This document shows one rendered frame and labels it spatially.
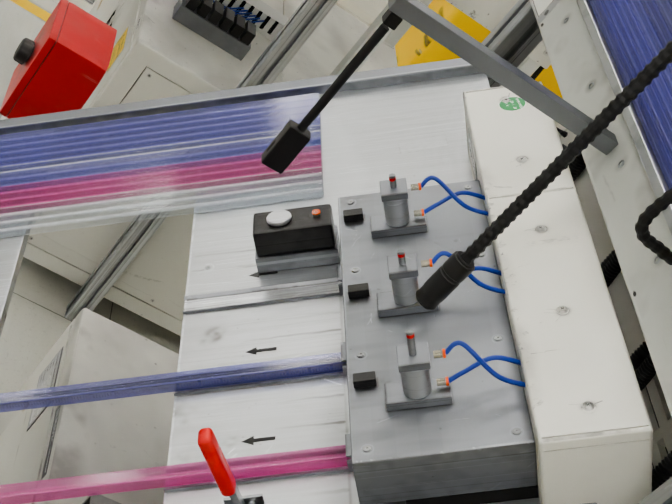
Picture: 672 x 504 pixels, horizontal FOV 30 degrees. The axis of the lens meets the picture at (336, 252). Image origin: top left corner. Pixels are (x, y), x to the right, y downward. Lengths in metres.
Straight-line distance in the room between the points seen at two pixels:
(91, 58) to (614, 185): 0.97
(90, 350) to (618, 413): 0.89
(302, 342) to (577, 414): 0.30
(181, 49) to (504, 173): 1.32
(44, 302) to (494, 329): 1.75
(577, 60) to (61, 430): 0.74
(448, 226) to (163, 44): 1.31
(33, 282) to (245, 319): 1.56
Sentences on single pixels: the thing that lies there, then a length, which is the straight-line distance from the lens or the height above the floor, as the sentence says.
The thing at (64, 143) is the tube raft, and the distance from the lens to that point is 1.47.
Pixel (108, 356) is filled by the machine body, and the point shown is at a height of 0.62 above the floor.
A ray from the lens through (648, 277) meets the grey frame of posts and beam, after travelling 0.98.
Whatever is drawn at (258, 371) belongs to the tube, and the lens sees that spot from 1.08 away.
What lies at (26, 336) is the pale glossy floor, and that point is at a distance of 2.57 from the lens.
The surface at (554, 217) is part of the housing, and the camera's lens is 1.10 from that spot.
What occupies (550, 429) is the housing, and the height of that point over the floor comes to 1.24.
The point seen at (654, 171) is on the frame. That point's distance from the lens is 0.98.
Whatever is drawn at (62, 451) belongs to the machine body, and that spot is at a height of 0.62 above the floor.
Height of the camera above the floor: 1.66
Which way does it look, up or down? 28 degrees down
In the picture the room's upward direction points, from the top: 42 degrees clockwise
